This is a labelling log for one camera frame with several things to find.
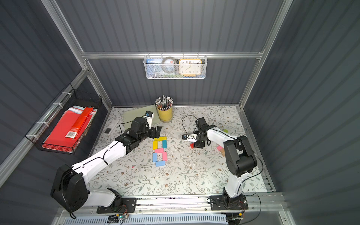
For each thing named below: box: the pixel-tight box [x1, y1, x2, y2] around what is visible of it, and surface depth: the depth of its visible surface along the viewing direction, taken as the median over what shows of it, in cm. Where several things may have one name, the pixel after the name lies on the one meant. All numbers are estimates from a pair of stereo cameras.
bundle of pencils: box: [154, 95, 174, 111], surface depth 101 cm
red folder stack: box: [41, 105, 98, 153], surface depth 72 cm
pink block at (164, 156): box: [162, 151, 168, 161], surface depth 93 cm
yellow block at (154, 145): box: [152, 140, 158, 150], surface depth 98 cm
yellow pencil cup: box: [156, 106, 173, 123], surface depth 101 cm
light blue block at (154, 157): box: [152, 152, 158, 163], surface depth 93 cm
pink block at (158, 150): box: [154, 148, 165, 154], surface depth 97 cm
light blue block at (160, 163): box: [155, 160, 166, 167], surface depth 90 cm
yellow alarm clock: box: [179, 59, 203, 77], surface depth 91 cm
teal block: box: [162, 139, 168, 149], surface depth 99 cm
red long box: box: [64, 106, 94, 140], surface depth 74 cm
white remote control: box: [103, 118, 120, 136], surface depth 109 cm
